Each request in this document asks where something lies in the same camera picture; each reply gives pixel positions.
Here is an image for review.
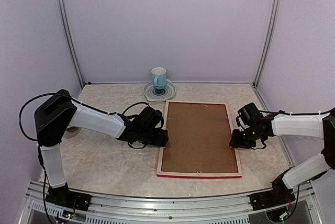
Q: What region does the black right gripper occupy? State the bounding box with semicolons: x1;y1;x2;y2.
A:
229;125;264;149

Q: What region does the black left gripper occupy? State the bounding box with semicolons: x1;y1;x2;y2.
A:
138;129;169;147

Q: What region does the brown cardboard backing board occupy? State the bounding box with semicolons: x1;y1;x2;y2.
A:
161;102;239;173

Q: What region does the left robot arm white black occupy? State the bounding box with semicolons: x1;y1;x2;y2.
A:
34;89;169;206

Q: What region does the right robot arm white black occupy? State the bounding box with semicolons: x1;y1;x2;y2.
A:
229;104;334;210

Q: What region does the striped ceramic plate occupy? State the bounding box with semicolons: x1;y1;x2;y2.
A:
143;79;176;103

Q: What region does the light blue ceramic mug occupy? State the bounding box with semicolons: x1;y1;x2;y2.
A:
151;67;166;90

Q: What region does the small green ceramic bowl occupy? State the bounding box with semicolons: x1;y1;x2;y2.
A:
66;127;78;132

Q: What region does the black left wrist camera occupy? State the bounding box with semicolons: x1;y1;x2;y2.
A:
134;106;164;129

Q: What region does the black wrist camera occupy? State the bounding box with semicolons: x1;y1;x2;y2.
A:
236;103;264;129
134;106;164;129

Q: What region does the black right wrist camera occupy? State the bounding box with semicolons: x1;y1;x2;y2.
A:
236;103;264;129

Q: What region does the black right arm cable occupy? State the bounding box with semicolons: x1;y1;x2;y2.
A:
259;107;335;117

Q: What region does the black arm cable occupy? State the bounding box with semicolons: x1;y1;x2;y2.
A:
18;93;151;222
259;107;335;117

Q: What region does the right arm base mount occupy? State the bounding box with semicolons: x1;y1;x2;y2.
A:
250;182;296;211

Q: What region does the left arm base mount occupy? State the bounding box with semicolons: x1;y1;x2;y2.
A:
46;191;92;211

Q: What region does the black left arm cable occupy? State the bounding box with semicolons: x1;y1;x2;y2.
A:
18;93;151;222

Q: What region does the aluminium front rail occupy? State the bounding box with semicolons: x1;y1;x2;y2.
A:
15;181;323;223

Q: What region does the right aluminium corner post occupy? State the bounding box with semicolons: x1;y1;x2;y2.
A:
253;0;281;89

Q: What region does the aluminium corner post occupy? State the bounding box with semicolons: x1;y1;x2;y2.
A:
253;0;281;89
57;0;85;88

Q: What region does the left aluminium corner post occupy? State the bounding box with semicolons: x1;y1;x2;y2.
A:
57;0;85;88

